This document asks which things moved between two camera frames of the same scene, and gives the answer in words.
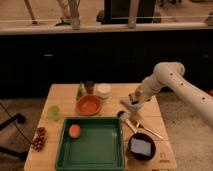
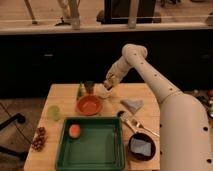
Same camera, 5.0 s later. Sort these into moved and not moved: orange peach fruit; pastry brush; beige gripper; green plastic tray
Moved: beige gripper
Not moved: green plastic tray; orange peach fruit; pastry brush
